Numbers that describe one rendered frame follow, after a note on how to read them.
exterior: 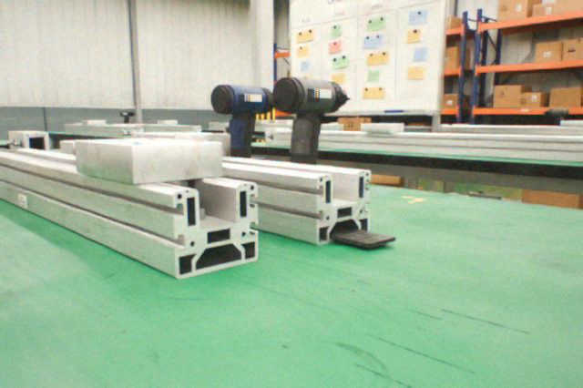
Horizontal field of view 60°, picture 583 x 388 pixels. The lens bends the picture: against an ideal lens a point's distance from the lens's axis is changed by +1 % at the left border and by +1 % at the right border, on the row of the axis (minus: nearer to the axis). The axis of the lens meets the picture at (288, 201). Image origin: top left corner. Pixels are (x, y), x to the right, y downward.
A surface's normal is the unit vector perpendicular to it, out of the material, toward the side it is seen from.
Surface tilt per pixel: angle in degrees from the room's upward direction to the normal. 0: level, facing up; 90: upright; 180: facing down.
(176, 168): 90
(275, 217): 90
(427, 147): 90
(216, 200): 90
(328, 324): 0
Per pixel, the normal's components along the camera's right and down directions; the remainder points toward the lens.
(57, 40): 0.68, 0.12
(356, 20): -0.73, 0.11
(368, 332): 0.00, -0.99
